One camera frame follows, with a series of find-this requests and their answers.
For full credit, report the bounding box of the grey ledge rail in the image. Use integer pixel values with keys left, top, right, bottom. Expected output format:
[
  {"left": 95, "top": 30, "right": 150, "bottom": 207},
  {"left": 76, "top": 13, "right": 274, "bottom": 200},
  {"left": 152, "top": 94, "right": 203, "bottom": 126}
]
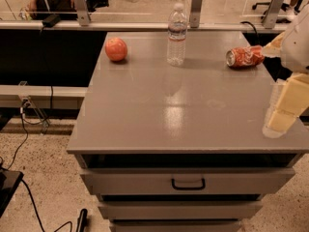
[{"left": 0, "top": 20, "right": 288, "bottom": 34}]

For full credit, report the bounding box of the black drawer handle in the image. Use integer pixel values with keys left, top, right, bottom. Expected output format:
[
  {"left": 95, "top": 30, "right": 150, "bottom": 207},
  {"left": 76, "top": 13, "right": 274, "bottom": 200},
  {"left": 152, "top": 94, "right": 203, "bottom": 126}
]
[{"left": 171, "top": 178, "right": 206, "bottom": 191}]

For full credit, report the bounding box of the top grey drawer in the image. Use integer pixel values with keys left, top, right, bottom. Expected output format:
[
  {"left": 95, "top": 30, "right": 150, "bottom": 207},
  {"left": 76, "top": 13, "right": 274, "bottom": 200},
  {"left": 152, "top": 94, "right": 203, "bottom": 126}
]
[{"left": 80, "top": 167, "right": 295, "bottom": 195}]

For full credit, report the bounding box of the middle grey drawer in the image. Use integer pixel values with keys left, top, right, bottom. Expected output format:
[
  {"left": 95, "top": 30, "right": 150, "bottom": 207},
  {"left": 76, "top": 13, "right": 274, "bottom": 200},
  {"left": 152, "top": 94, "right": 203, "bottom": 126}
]
[{"left": 98, "top": 201, "right": 262, "bottom": 220}]

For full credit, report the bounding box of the black cylindrical floor object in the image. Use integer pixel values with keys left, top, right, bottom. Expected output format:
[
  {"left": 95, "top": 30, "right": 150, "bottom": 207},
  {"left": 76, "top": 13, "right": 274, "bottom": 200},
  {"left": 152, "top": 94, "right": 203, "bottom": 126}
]
[{"left": 75, "top": 209, "right": 88, "bottom": 232}]

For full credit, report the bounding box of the middle metal bracket post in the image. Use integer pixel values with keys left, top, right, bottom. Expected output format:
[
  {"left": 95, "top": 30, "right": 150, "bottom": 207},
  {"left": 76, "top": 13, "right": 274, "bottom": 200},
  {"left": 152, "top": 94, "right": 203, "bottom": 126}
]
[{"left": 189, "top": 0, "right": 203, "bottom": 28}]

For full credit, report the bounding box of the bottom grey drawer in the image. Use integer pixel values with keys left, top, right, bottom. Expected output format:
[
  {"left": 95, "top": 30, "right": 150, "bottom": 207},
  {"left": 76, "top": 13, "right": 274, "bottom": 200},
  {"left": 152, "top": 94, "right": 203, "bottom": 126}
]
[{"left": 110, "top": 220, "right": 240, "bottom": 232}]

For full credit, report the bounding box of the clear plastic water bottle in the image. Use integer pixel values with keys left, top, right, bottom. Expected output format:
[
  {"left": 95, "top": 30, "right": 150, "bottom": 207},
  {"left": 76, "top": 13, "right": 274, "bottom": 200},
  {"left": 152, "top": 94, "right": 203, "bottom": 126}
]
[{"left": 167, "top": 3, "right": 188, "bottom": 67}]

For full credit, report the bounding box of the black cable on ledge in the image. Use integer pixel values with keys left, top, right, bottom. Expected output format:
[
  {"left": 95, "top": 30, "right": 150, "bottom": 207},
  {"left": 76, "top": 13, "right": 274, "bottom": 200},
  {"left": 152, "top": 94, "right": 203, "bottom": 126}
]
[{"left": 239, "top": 20, "right": 261, "bottom": 45}]

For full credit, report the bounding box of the red apple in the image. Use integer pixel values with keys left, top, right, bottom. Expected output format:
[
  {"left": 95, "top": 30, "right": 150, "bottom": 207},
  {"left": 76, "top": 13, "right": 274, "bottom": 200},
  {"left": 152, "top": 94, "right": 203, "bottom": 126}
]
[{"left": 104, "top": 38, "right": 127, "bottom": 62}]

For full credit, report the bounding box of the left metal bracket post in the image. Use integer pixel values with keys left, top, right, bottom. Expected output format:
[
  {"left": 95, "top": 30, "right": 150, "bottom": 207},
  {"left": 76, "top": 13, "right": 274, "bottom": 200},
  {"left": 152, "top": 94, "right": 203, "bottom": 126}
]
[{"left": 74, "top": 0, "right": 91, "bottom": 26}]

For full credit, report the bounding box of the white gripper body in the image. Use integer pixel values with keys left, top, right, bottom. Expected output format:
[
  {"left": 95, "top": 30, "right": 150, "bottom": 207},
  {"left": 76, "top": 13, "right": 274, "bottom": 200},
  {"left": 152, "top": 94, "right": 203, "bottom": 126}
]
[{"left": 280, "top": 5, "right": 309, "bottom": 73}]

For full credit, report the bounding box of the black power adapter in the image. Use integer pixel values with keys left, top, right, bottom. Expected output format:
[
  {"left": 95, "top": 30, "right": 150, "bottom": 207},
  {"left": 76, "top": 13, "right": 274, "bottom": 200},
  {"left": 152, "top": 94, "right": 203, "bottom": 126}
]
[{"left": 42, "top": 14, "right": 61, "bottom": 28}]

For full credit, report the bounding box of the black floor cable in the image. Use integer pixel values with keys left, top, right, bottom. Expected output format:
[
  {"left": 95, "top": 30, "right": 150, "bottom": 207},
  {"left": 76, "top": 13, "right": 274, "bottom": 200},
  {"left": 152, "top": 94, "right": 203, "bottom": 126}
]
[{"left": 5, "top": 85, "right": 74, "bottom": 232}]

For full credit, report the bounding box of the right metal bracket post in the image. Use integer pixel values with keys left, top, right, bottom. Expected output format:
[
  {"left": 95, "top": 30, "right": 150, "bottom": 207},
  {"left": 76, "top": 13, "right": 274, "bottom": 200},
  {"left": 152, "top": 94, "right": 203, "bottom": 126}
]
[{"left": 262, "top": 0, "right": 284, "bottom": 29}]

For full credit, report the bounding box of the crushed orange soda can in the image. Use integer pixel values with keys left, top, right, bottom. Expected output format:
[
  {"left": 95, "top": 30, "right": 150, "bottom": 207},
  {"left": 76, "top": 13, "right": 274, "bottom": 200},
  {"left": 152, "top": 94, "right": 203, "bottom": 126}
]
[{"left": 226, "top": 45, "right": 265, "bottom": 68}]

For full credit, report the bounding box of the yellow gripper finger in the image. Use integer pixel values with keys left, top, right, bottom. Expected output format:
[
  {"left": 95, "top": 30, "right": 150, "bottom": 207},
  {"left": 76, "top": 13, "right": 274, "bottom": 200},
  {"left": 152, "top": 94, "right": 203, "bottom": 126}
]
[
  {"left": 262, "top": 32, "right": 285, "bottom": 58},
  {"left": 262, "top": 72, "right": 309, "bottom": 138}
]

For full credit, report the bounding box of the grey drawer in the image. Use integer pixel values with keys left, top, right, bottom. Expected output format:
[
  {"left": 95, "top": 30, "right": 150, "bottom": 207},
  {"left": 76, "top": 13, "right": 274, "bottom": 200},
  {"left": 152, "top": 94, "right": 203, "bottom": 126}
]
[
  {"left": 110, "top": 220, "right": 240, "bottom": 232},
  {"left": 98, "top": 201, "right": 262, "bottom": 220},
  {"left": 80, "top": 167, "right": 295, "bottom": 195}
]

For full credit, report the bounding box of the metal bracket post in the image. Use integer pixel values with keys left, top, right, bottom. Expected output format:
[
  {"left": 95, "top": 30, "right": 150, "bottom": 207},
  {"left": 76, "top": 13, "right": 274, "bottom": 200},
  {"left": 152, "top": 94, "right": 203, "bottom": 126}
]
[
  {"left": 74, "top": 0, "right": 91, "bottom": 26},
  {"left": 189, "top": 0, "right": 203, "bottom": 28},
  {"left": 262, "top": 0, "right": 284, "bottom": 29}
]

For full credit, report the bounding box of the grey drawer cabinet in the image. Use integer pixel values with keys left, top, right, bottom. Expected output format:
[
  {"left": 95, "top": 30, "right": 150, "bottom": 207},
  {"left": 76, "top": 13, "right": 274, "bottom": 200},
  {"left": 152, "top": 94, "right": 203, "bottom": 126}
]
[{"left": 66, "top": 30, "right": 309, "bottom": 232}]

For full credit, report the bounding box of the seated person in background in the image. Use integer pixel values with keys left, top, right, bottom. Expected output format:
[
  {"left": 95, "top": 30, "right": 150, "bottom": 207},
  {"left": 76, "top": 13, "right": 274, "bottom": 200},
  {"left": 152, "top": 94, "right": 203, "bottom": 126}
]
[{"left": 27, "top": 0, "right": 109, "bottom": 20}]

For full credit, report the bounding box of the black box on floor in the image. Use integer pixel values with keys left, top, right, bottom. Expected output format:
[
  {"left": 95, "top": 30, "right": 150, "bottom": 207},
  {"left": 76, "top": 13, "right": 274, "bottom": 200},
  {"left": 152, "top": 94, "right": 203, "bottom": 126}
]
[{"left": 0, "top": 170, "right": 23, "bottom": 217}]

